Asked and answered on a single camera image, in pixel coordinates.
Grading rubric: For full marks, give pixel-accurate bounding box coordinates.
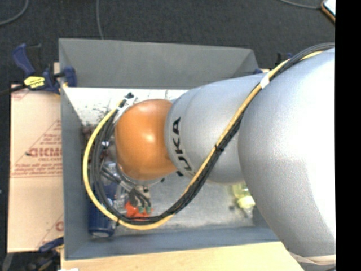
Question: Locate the grey metal bin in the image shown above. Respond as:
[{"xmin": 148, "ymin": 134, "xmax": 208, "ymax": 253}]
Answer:
[{"xmin": 58, "ymin": 38, "xmax": 283, "ymax": 261}]

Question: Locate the orange toy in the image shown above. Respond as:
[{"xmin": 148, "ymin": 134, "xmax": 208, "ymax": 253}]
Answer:
[{"xmin": 125, "ymin": 200, "xmax": 153, "ymax": 219}]

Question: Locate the dark blue cylinder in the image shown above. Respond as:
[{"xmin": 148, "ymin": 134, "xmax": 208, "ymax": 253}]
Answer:
[{"xmin": 89, "ymin": 179, "xmax": 117, "ymax": 239}]

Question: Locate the brown cardboard board red print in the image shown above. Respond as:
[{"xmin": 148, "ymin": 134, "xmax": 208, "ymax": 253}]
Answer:
[{"xmin": 6, "ymin": 84, "xmax": 65, "ymax": 254}]

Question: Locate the pale yellow-green translucent object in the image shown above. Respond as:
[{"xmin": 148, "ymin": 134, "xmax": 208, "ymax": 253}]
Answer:
[{"xmin": 230, "ymin": 183, "xmax": 257, "ymax": 217}]

